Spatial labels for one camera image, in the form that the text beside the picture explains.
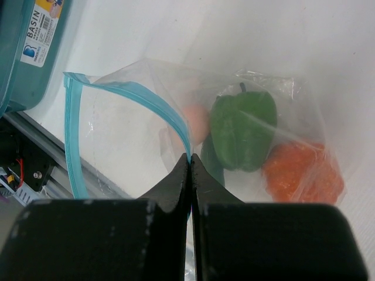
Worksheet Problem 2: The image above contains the aluminium mounting rail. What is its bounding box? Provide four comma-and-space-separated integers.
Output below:
4, 112, 131, 199

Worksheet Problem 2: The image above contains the teal plastic tray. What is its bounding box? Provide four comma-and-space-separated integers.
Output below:
1, 1, 72, 114

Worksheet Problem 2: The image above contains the clear zip top bag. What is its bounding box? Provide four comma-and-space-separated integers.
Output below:
62, 57, 347, 281

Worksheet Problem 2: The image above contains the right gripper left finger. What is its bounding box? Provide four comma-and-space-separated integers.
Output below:
1, 155, 189, 280

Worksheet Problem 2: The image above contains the pink toy egg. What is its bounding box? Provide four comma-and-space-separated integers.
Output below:
182, 104, 210, 146

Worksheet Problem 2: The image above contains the green toy chili pepper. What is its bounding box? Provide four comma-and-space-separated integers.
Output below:
200, 134, 225, 186

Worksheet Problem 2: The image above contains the green toy bell pepper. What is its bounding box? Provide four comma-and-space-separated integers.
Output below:
210, 83, 278, 172

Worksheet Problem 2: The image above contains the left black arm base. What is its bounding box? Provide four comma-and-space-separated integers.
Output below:
1, 117, 56, 192

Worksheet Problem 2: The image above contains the orange toy fruit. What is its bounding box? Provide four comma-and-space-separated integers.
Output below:
262, 142, 345, 205

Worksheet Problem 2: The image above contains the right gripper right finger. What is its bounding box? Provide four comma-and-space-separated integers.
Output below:
190, 155, 369, 280

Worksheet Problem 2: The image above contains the white slotted cable duct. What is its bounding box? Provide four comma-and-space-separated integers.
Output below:
1, 168, 39, 206

